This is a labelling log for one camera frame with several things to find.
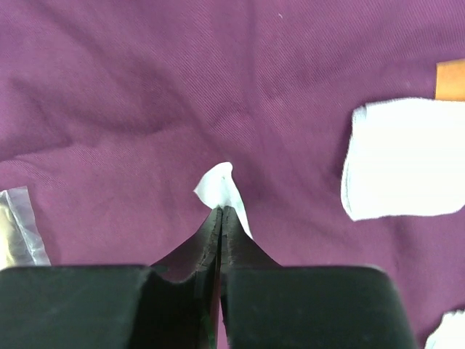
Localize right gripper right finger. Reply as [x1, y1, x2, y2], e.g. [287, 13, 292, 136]
[220, 206, 416, 348]

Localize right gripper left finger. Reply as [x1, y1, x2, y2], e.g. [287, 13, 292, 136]
[1, 208, 222, 348]

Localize small white gauze roll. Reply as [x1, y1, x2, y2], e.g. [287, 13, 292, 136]
[193, 162, 253, 238]

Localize bagged beige gloves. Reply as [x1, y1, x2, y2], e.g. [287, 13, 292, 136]
[0, 186, 50, 270]

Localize orange adhesive strip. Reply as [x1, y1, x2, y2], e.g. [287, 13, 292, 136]
[434, 59, 465, 102]

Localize purple surgical drape cloth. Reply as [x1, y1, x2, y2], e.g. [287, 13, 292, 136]
[1, 1, 464, 342]

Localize white gauze pad lower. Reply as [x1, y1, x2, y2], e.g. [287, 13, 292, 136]
[424, 310, 465, 349]

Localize white gauze pad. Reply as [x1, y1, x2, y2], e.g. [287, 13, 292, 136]
[424, 310, 465, 349]
[341, 98, 464, 221]

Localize white gauze pad centre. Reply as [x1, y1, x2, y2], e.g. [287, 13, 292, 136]
[341, 98, 464, 221]

